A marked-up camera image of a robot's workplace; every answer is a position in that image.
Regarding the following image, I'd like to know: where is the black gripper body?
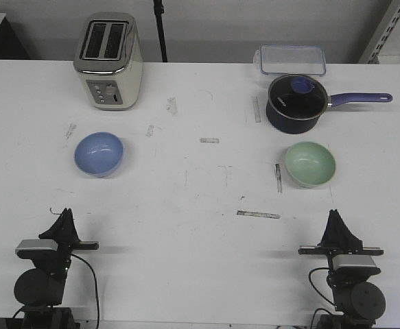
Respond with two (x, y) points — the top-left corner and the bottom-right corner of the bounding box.
(298, 245), (384, 284)
(33, 241), (99, 274)

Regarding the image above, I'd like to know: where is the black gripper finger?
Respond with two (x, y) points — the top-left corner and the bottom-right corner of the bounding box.
(68, 208), (80, 243)
(38, 208), (70, 244)

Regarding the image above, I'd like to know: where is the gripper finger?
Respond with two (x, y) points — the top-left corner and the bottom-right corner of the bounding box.
(318, 209), (337, 247)
(335, 209), (363, 248)

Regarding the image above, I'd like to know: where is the green bowl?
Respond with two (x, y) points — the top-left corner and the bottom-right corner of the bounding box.
(285, 141), (336, 188)

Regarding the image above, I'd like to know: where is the blue bowl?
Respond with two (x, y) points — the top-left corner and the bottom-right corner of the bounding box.
(73, 132), (124, 178)

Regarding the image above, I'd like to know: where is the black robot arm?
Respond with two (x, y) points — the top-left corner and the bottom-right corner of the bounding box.
(14, 208), (100, 328)
(298, 209), (386, 328)

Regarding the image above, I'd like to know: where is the dark blue saucepan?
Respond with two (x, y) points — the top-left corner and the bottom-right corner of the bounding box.
(266, 84), (393, 134)

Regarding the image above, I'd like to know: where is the glass pot lid blue knob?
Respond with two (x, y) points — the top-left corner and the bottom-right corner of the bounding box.
(269, 74), (327, 120)

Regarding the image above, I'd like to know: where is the cream and chrome toaster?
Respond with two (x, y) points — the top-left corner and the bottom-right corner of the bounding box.
(73, 12), (143, 111)

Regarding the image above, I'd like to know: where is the clear plastic food container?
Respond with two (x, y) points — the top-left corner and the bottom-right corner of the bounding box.
(253, 45), (327, 76)

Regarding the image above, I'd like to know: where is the white slotted shelf rack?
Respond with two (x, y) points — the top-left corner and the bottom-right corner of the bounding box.
(357, 1), (400, 64)

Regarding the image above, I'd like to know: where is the black tripod pole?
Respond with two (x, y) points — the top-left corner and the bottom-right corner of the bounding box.
(153, 0), (168, 62)

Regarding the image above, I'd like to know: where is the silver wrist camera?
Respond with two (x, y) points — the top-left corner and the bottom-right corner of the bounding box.
(332, 254), (381, 276)
(15, 239), (58, 260)

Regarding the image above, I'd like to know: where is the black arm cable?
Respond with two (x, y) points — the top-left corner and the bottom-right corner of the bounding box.
(308, 267), (341, 326)
(69, 253), (101, 329)

